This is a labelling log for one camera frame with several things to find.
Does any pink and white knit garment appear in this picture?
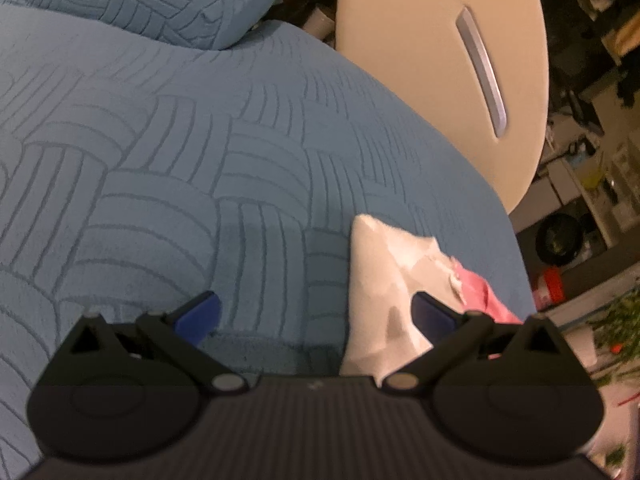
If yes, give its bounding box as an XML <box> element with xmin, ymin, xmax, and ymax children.
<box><xmin>340</xmin><ymin>214</ymin><xmax>521</xmax><ymax>384</ymax></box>

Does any red plastic bucket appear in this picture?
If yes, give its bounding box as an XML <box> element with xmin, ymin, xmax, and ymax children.
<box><xmin>532</xmin><ymin>266</ymin><xmax>566</xmax><ymax>312</ymax></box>

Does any blue quilted sofa seat cover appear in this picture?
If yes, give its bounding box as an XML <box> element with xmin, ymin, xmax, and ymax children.
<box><xmin>1</xmin><ymin>0</ymin><xmax>534</xmax><ymax>479</ymax></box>

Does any beige oval table top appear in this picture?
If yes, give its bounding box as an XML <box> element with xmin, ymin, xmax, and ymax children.
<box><xmin>336</xmin><ymin>0</ymin><xmax>549</xmax><ymax>211</ymax></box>

